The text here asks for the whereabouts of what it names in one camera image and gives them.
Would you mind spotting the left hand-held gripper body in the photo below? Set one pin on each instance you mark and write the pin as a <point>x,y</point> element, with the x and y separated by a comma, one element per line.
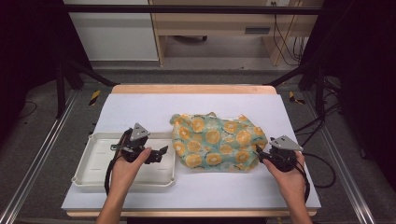
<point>138,132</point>

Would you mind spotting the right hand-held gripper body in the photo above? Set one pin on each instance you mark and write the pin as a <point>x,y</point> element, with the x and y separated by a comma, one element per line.
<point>285,143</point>

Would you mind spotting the orange print cloth bag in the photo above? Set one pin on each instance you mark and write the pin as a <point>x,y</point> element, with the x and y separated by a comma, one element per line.
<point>218,143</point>

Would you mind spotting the white plastic tray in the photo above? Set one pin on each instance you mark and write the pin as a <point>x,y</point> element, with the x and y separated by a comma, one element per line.
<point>96,165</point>

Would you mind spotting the person's left hand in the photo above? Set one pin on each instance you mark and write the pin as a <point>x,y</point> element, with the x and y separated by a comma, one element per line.
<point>124,175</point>

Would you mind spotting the person's right hand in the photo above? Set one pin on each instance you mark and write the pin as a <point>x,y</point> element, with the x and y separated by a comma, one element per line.
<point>291,183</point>

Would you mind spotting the yellow black tape piece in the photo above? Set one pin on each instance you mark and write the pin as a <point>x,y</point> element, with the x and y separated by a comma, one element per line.
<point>95,97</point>
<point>294,98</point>

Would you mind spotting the white table mat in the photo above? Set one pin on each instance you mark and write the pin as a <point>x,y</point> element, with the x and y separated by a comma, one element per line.
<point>193,105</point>

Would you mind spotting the wooden table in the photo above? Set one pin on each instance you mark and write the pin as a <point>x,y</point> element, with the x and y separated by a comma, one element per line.
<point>193,89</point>

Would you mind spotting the white cabinet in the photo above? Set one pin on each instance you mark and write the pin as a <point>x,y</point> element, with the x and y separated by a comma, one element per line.
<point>115,37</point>

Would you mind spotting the black curtain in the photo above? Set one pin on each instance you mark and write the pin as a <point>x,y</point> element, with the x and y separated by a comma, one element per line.
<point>28,46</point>
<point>364,62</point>

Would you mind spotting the grey desk label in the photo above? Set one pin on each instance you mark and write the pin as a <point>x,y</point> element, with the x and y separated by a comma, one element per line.
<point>257,30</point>

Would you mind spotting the wooden desk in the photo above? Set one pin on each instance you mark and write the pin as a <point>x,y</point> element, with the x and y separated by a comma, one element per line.
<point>211,23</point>

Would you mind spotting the aluminium floor rail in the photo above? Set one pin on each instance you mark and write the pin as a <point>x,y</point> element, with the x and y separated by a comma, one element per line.
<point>37,155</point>
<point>339,155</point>

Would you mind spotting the black frame leg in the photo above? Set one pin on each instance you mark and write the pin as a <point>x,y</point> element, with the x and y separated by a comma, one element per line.
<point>60,90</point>
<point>319,93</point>

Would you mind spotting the black horizontal frame bar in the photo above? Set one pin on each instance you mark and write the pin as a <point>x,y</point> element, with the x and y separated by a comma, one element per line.
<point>186,9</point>

